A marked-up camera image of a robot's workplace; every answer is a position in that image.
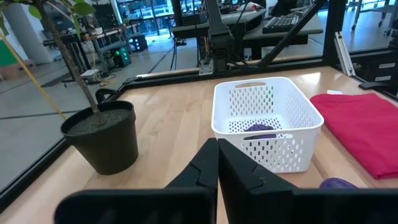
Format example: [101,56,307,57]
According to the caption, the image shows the black computer keyboard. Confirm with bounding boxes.
[262,14,300,35]

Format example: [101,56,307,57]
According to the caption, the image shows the green leafy artificial plant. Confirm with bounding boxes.
[0,0,105,125]

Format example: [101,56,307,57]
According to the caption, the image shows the white round column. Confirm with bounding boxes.
[2,2,50,65]

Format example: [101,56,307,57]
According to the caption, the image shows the black loop handle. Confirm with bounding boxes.
[95,88,118,104]

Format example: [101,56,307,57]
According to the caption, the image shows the cluttered wooden workbench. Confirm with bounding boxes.
[42,23,141,74]

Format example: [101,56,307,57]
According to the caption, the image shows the purple eggplant toy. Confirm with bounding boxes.
[318,177,359,190]

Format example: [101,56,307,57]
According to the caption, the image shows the purple grape bunch toy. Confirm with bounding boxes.
[243,123,277,140]

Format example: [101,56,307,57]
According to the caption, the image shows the white flat box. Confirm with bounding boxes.
[80,68,100,78]

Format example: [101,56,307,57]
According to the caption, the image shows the yellow cable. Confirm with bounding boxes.
[0,32,67,121]

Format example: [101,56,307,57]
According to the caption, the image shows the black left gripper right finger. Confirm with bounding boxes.
[218,138,398,224]

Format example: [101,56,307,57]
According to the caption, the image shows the computer case green lights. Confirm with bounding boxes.
[112,45,132,68]

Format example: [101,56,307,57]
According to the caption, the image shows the brown cardboard box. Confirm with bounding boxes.
[0,60,37,80]

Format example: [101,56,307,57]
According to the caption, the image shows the silver aluminium extrusion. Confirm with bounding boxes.
[333,30,356,77]

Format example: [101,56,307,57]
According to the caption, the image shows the red folded cloth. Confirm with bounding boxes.
[310,93,398,180]

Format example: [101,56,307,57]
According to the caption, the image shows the white perforated plastic basket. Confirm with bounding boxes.
[211,76,325,174]

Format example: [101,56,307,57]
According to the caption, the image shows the black aluminium table frame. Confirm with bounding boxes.
[0,0,398,212]

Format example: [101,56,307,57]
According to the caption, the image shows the black plant pot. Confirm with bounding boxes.
[60,100,139,175]

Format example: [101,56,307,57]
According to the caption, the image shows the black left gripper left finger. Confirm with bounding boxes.
[54,138,219,224]

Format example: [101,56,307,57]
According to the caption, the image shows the black computer case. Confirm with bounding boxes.
[129,33,149,52]

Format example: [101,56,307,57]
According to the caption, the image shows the black stand white labels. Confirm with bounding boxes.
[351,49,398,96]

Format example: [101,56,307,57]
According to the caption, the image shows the grey office desk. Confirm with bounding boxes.
[170,7,324,60]

